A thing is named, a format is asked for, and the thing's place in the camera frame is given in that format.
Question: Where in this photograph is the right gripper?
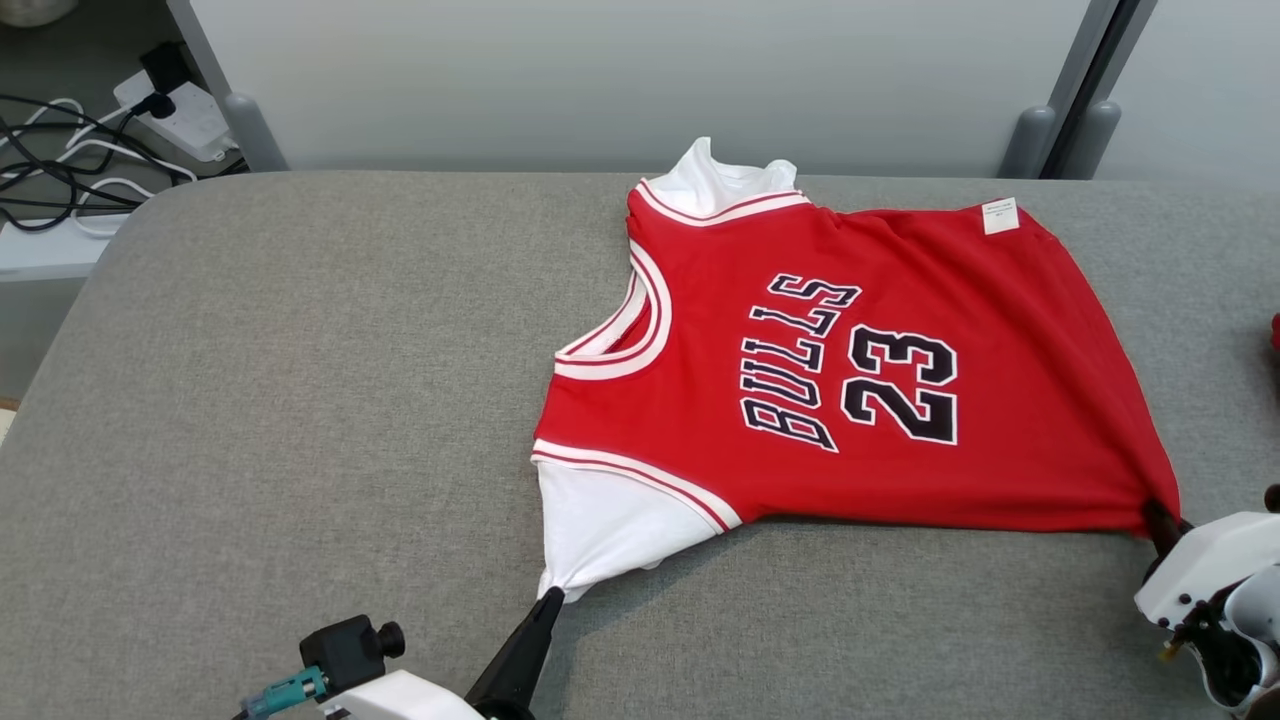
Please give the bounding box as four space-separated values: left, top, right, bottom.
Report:
1135 496 1280 631

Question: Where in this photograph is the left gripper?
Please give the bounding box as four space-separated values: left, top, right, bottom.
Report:
318 586 567 720

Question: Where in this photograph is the red Bulls 23 jersey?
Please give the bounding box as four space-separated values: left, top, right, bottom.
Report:
530 137 1183 603

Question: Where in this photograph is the narrow white partition panel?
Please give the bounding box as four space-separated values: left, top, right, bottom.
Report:
1095 0 1280 191

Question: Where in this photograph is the wide white partition panel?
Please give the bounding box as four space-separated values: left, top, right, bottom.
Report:
190 0 1096 181

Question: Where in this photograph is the white flat floor box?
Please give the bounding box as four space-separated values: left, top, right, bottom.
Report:
0 213 131 284

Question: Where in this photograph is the white power strip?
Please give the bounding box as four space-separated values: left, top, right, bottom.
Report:
113 70 241 163

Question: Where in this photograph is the black power adapter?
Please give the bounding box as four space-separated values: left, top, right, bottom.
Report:
138 42 196 96

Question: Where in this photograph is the grey partition post with foot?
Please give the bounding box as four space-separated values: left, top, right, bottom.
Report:
1060 0 1161 181
165 0 291 173
998 0 1126 179

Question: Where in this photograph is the white cable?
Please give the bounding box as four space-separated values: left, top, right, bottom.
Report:
0 95 191 186
68 176 153 241

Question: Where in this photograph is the black plug with cable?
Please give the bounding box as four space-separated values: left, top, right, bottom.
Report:
0 90 196 186

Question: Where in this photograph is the black cable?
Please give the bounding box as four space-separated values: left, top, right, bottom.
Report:
0 120 141 233

